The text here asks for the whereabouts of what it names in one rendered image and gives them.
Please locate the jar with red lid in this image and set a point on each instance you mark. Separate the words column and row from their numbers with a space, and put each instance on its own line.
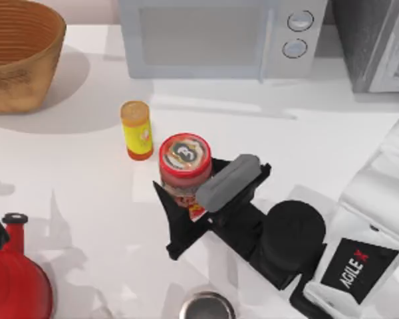
column 184, row 156

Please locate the pale microwave oven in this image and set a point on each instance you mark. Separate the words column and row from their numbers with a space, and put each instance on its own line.
column 316, row 63

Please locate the round microwave knob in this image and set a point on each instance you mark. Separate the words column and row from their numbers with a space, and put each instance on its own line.
column 300, row 20
column 295, row 48

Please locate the metal cup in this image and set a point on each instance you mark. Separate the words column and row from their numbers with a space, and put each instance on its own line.
column 206, row 307

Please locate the woven brown basket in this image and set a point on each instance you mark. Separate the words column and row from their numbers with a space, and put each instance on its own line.
column 18, row 71

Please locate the yellow bottle with orange cap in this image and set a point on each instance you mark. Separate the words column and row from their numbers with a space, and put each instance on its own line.
column 138, row 133

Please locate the microwave oven door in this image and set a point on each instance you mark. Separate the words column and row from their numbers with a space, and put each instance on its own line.
column 199, row 36

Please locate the red kettle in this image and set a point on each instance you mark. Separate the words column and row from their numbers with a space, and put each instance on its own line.
column 13, row 276

